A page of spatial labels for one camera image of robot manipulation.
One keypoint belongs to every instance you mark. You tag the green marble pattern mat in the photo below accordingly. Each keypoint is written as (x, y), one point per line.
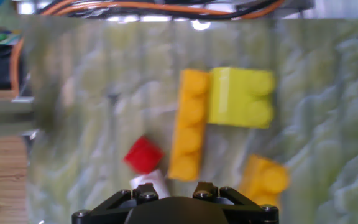
(322, 93)

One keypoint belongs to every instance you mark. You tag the white toy brick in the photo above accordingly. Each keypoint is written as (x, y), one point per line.
(154, 182)

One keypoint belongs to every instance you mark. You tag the lime yellow brick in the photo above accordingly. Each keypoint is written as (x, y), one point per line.
(241, 98)

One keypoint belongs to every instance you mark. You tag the yellow-orange two-stud brick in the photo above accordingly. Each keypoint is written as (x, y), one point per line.
(263, 180)

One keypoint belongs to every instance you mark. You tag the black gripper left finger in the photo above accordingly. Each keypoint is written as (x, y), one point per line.
(104, 216)

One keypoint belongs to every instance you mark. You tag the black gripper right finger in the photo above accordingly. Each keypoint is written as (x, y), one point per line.
(250, 216)

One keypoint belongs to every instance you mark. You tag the red toy brick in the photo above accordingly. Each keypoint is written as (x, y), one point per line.
(143, 155)

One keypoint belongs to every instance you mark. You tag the yellow-orange four-stud brick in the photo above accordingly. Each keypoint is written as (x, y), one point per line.
(190, 124)

